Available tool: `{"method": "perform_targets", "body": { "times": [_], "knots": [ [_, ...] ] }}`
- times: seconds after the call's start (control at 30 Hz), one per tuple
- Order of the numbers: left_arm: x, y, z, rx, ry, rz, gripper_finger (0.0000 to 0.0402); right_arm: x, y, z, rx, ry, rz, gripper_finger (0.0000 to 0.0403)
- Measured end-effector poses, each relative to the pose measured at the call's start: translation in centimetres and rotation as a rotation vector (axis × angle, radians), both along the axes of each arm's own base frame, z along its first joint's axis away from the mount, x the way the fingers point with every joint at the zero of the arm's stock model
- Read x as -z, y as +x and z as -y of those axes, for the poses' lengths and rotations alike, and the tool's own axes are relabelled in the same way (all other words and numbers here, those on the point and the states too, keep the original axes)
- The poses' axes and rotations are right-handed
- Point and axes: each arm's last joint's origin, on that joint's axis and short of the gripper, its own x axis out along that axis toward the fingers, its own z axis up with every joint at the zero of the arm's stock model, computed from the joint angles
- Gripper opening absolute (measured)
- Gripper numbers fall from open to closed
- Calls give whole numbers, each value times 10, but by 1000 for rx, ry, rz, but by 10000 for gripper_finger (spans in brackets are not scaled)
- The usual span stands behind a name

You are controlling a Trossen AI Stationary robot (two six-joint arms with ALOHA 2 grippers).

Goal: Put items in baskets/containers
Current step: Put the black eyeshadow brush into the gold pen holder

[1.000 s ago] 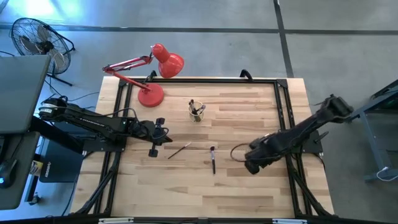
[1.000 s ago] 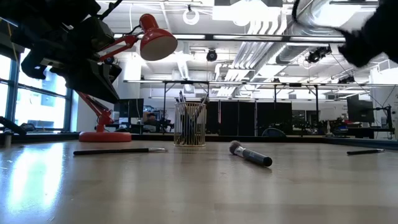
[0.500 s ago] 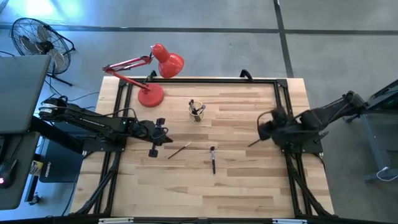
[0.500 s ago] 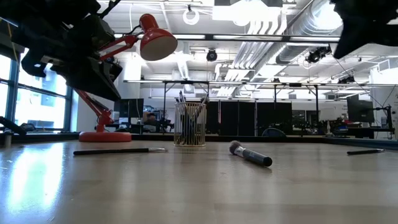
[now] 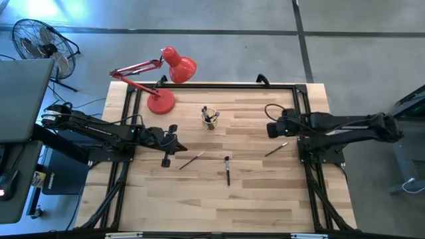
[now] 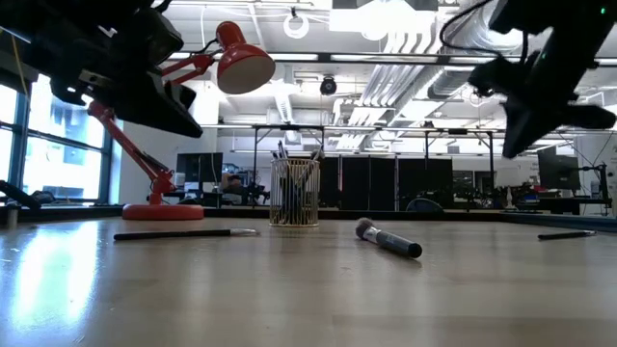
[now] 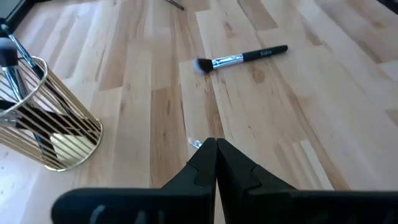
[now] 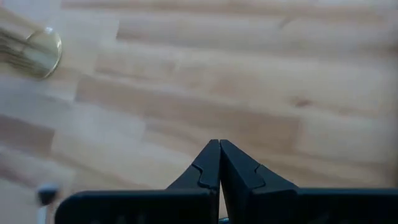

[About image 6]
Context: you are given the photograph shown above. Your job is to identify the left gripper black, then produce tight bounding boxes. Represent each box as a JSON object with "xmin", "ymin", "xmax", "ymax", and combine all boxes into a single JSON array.
[{"xmin": 21, "ymin": 33, "xmax": 203, "ymax": 139}]

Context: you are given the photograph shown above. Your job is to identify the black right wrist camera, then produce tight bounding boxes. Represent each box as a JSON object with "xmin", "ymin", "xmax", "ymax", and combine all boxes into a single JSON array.
[{"xmin": 468, "ymin": 58, "xmax": 508, "ymax": 96}]

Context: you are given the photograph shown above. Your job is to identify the black partition screen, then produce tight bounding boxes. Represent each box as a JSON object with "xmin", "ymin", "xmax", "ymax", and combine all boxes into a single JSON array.
[{"xmin": 317, "ymin": 154, "xmax": 454, "ymax": 211}]

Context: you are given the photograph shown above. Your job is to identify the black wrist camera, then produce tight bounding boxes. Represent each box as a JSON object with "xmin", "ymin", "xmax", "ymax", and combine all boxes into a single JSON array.
[
  {"xmin": 139, "ymin": 7, "xmax": 185, "ymax": 67},
  {"xmin": 468, "ymin": 58, "xmax": 508, "ymax": 96}
]

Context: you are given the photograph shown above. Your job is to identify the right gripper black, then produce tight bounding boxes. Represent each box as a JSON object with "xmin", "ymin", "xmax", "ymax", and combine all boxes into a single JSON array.
[{"xmin": 501, "ymin": 50, "xmax": 617, "ymax": 159}]

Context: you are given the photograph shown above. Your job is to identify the black computer monitor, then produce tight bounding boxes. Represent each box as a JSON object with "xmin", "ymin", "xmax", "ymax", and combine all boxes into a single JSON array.
[
  {"xmin": 538, "ymin": 147, "xmax": 582, "ymax": 192},
  {"xmin": 175, "ymin": 152, "xmax": 225, "ymax": 183}
]

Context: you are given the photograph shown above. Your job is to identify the person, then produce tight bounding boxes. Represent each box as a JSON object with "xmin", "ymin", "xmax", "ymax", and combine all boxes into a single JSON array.
[{"xmin": 224, "ymin": 173, "xmax": 247, "ymax": 203}]

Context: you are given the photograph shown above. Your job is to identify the gold wire cup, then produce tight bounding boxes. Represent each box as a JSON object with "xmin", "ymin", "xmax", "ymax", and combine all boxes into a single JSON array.
[{"xmin": 268, "ymin": 157, "xmax": 321, "ymax": 227}]

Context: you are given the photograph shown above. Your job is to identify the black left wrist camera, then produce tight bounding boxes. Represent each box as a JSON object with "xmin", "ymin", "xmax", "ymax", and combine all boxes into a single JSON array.
[{"xmin": 139, "ymin": 7, "xmax": 185, "ymax": 67}]

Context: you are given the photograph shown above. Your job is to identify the fluffy-headed thick makeup brush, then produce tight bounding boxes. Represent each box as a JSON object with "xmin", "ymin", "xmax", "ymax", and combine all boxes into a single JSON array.
[{"xmin": 355, "ymin": 217, "xmax": 424, "ymax": 259}]

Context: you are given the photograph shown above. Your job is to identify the red desk lamp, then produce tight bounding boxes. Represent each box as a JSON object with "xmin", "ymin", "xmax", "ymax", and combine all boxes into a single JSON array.
[{"xmin": 87, "ymin": 20, "xmax": 277, "ymax": 222}]

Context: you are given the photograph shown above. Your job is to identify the white ring light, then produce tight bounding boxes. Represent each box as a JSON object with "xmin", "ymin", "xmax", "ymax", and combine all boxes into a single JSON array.
[{"xmin": 282, "ymin": 13, "xmax": 310, "ymax": 40}]

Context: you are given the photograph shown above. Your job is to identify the black aluminium table frame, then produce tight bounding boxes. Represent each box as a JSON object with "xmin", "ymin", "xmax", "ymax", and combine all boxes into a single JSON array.
[{"xmin": 0, "ymin": 201, "xmax": 617, "ymax": 233}]

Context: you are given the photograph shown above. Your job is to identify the overhead light bar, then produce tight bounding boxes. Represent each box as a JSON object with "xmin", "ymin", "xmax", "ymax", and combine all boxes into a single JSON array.
[{"xmin": 166, "ymin": 50, "xmax": 617, "ymax": 67}]

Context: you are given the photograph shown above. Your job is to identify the large window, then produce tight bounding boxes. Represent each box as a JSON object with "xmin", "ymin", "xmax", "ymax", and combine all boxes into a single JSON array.
[{"xmin": 0, "ymin": 81, "xmax": 121, "ymax": 203}]

